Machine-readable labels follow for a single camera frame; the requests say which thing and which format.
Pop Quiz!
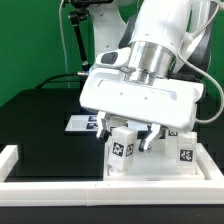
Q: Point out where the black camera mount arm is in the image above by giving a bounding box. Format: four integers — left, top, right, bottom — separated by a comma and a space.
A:
62, 0, 104, 71

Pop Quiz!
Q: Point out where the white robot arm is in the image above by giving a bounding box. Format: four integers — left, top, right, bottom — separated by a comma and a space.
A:
80, 0, 224, 151

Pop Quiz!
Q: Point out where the white cable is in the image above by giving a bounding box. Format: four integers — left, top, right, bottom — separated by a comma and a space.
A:
58, 0, 72, 90

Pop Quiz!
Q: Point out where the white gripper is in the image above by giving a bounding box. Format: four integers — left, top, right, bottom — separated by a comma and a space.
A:
80, 46, 204, 152

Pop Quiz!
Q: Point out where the white marker tag sheet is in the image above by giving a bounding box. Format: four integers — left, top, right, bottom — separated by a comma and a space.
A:
65, 115, 148, 132

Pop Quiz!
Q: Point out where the white U-shaped obstacle fence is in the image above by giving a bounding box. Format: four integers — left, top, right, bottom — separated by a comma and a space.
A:
0, 145, 224, 207

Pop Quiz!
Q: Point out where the white square tabletop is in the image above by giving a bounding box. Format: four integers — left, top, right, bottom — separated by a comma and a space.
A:
103, 139, 205, 181

